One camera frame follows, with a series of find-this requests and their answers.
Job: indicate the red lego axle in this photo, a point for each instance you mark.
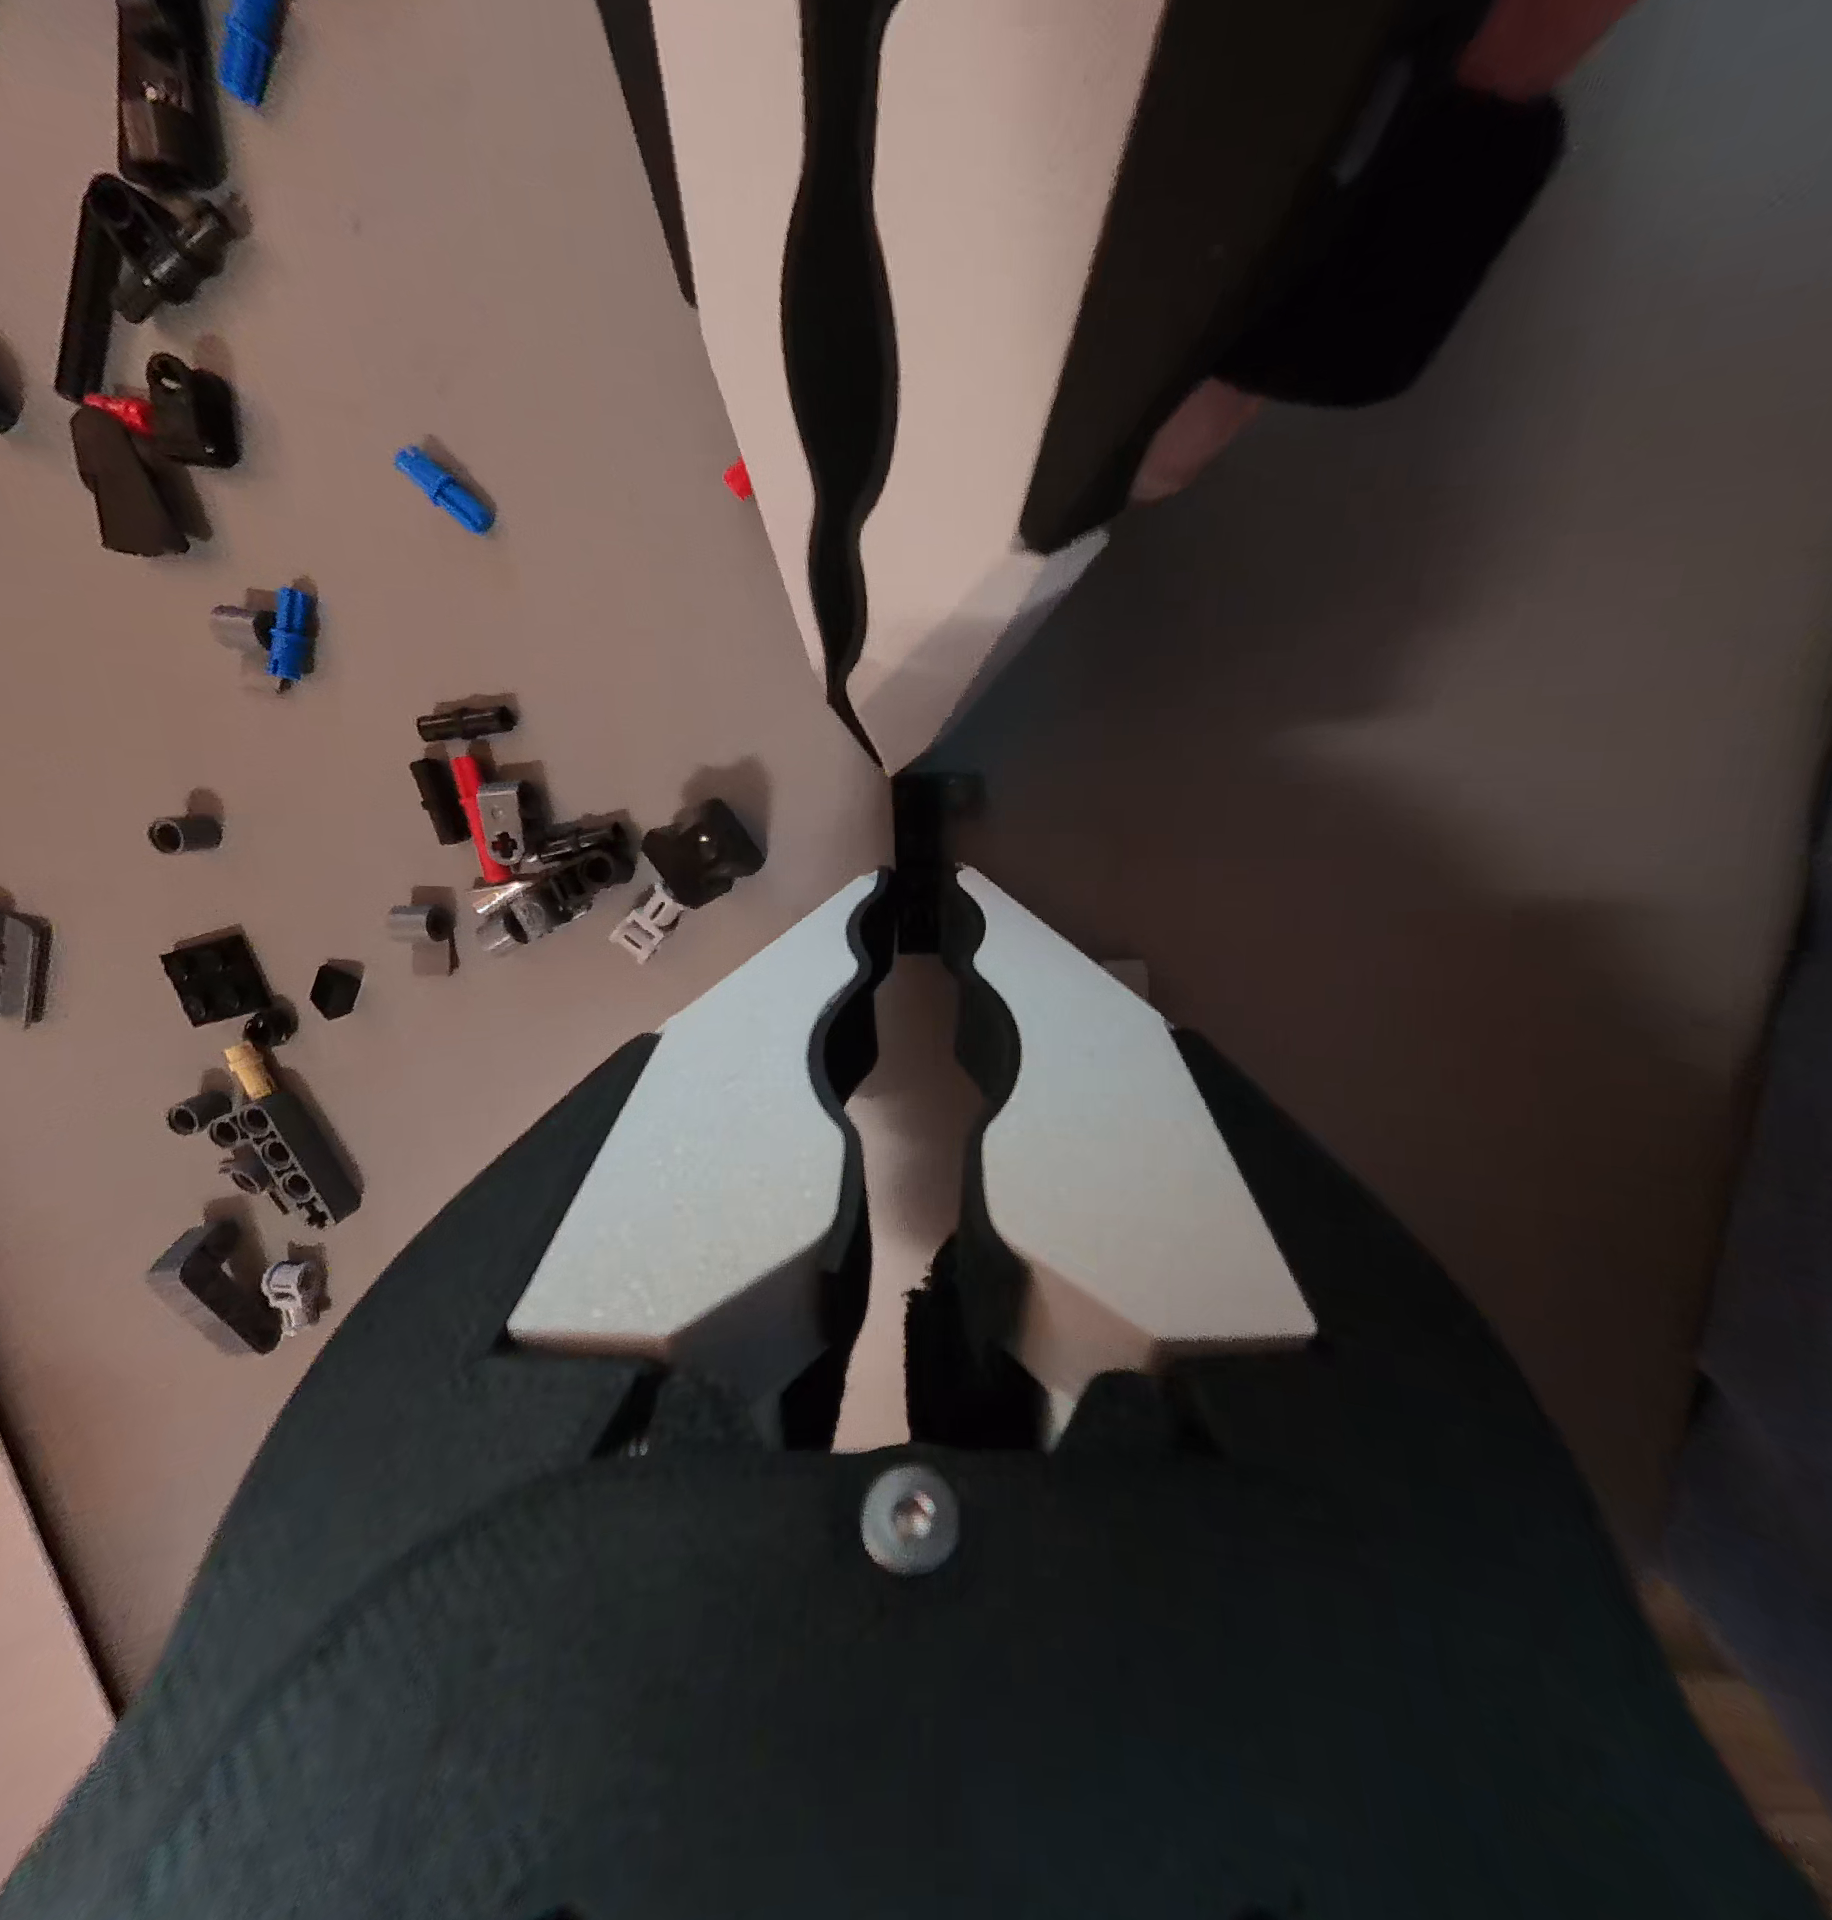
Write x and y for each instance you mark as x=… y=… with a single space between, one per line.
x=486 y=816

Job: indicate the blue lego pin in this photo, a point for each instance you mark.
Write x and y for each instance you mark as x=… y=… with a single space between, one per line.
x=449 y=488

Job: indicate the blue pin with grey connector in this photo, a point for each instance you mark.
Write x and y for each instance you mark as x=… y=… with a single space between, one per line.
x=287 y=623

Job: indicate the small light grey lego connector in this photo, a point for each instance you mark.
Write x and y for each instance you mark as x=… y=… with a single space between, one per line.
x=298 y=1294

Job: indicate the dark grey curved lego brick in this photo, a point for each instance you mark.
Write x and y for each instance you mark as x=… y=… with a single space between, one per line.
x=202 y=1284

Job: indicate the person's right hand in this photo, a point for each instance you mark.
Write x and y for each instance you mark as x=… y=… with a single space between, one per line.
x=1524 y=37

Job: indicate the pile of black lego pieces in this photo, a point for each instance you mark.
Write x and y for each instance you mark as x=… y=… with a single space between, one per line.
x=137 y=495

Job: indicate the grey double lego connector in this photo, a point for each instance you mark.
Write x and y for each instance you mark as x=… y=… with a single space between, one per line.
x=2 y=961

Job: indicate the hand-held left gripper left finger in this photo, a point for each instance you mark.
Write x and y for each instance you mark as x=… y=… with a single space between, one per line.
x=692 y=1171

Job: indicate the small black lego slope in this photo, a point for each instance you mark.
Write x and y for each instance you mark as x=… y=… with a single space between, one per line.
x=335 y=988

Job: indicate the black and grey lego joint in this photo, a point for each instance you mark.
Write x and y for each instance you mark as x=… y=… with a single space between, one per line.
x=702 y=847

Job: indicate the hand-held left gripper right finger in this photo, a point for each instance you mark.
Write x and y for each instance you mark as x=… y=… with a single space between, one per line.
x=1142 y=1171

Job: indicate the dark round lego bushing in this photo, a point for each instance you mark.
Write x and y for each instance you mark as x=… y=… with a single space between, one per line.
x=185 y=826

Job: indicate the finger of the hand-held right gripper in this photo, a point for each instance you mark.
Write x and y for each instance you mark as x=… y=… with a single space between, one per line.
x=742 y=271
x=1007 y=301

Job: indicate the small grey lego brick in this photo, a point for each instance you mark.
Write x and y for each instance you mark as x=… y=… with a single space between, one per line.
x=423 y=930

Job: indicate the dark grey angled lego beam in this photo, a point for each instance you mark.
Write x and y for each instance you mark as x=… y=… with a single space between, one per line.
x=273 y=1155

